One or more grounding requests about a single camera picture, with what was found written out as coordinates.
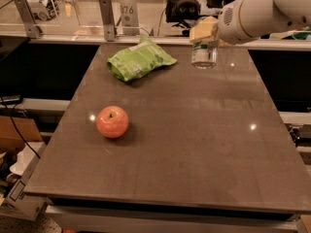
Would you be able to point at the red apple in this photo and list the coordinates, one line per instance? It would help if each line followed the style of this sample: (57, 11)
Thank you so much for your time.
(112, 122)

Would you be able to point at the left metal bracket post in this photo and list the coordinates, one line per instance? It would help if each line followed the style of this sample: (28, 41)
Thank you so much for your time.
(32, 30)

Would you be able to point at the cardboard box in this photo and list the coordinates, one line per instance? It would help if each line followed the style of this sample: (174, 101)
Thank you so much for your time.
(21, 147)

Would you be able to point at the numbered sign plate 376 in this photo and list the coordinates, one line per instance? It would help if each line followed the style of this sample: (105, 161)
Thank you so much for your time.
(129, 17)

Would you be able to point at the green snack bag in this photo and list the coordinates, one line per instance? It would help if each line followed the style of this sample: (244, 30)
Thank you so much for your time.
(138, 61)

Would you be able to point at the middle metal bracket post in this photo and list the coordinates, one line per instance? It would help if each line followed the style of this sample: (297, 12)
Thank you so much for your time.
(107, 16)

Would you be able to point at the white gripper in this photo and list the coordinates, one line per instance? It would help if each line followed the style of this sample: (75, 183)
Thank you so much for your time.
(230, 25)

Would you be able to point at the metal bracket post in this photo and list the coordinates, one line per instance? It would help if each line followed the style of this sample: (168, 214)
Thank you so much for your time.
(32, 30)
(107, 16)

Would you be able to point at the white equipment box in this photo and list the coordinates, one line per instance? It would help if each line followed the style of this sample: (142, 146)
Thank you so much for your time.
(43, 9)

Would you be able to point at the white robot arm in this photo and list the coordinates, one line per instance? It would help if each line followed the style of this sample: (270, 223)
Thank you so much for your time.
(243, 21)

